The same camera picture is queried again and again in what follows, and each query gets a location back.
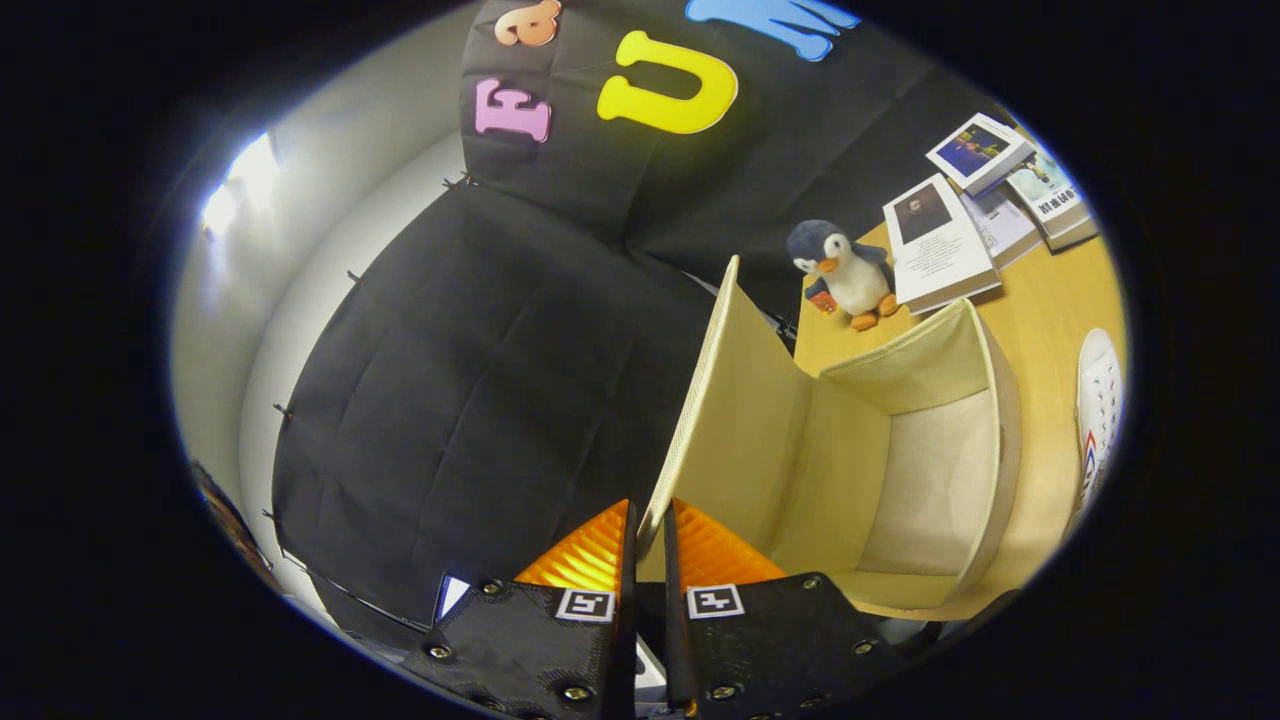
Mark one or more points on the book with dark blue cover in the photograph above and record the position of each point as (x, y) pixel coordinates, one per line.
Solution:
(980, 150)

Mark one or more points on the ceiling light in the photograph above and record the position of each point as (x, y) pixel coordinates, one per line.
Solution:
(245, 185)

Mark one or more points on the beige fabric storage box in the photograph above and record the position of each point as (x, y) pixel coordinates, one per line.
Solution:
(930, 480)

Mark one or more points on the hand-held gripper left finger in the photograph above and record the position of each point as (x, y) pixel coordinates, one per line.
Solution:
(626, 600)

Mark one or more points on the white book with portrait cover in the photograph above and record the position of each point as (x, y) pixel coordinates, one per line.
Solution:
(935, 250)

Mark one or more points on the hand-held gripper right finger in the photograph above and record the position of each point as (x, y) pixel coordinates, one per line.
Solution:
(674, 600)

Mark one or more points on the thin white text book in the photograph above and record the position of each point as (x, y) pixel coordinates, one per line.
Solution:
(1005, 225)

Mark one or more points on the grey penguin plush toy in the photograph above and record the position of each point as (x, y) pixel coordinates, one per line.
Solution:
(850, 275)

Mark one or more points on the white canvas shoe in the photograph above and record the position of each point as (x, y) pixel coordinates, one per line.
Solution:
(1100, 400)

